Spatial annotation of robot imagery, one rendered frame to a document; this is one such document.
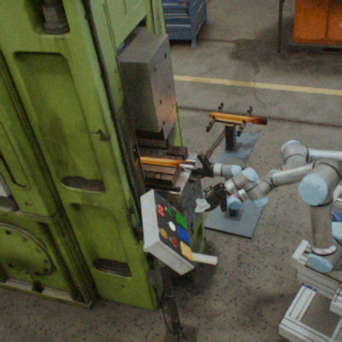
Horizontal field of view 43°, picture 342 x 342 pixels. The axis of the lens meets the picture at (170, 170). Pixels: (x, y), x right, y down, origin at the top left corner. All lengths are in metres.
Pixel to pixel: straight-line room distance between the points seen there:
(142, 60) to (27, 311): 2.10
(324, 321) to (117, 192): 1.46
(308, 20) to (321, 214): 4.08
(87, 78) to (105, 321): 1.85
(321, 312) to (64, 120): 1.88
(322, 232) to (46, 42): 1.42
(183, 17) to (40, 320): 4.22
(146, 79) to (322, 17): 3.89
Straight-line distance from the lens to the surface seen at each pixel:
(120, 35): 2.14
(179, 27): 6.19
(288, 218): 3.65
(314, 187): 1.83
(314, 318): 2.90
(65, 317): 3.34
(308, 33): 5.87
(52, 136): 2.33
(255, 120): 2.96
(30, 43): 2.00
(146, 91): 2.16
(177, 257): 2.08
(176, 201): 2.62
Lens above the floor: 2.70
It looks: 41 degrees down
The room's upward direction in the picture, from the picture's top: 9 degrees counter-clockwise
